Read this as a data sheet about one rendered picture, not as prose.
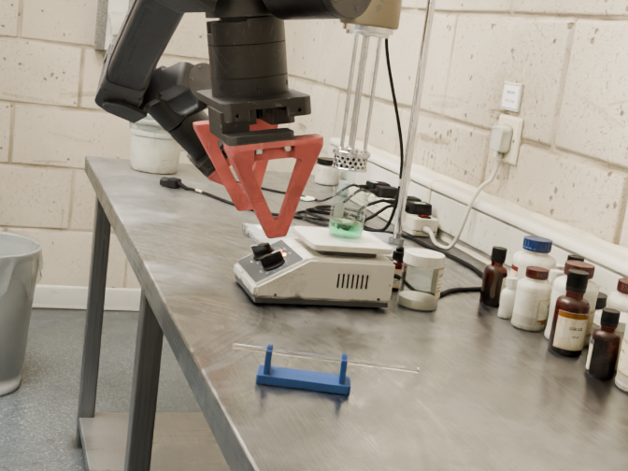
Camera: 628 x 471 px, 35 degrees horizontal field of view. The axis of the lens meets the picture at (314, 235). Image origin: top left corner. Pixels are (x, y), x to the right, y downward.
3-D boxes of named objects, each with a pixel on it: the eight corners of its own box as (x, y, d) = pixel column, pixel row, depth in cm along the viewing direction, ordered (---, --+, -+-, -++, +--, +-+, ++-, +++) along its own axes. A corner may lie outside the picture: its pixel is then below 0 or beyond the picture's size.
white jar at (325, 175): (335, 187, 247) (338, 162, 246) (311, 183, 249) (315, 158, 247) (339, 184, 253) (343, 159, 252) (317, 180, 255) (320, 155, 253)
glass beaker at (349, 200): (318, 238, 140) (325, 182, 138) (336, 234, 144) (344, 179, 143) (355, 247, 137) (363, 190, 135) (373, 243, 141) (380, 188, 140)
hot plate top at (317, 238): (313, 250, 134) (313, 244, 133) (289, 231, 145) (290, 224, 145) (394, 255, 137) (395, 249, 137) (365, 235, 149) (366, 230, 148)
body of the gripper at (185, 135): (225, 133, 144) (191, 96, 141) (241, 143, 135) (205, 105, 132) (193, 164, 144) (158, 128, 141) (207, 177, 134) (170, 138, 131)
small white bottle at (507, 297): (516, 320, 142) (522, 279, 141) (501, 320, 142) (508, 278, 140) (508, 315, 144) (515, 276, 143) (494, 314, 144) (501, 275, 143)
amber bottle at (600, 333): (618, 378, 121) (631, 313, 119) (602, 381, 119) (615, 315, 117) (595, 369, 124) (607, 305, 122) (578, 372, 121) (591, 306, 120)
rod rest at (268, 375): (255, 383, 103) (259, 350, 103) (257, 373, 107) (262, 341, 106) (349, 395, 103) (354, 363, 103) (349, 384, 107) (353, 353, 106)
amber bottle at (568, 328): (541, 345, 131) (556, 265, 129) (572, 347, 132) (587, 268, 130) (555, 356, 127) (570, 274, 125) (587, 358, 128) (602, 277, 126)
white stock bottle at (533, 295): (512, 329, 137) (522, 269, 135) (508, 320, 142) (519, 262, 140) (547, 335, 137) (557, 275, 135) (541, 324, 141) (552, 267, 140)
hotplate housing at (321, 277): (252, 306, 132) (259, 248, 131) (232, 279, 144) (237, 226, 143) (405, 311, 139) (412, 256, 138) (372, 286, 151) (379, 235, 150)
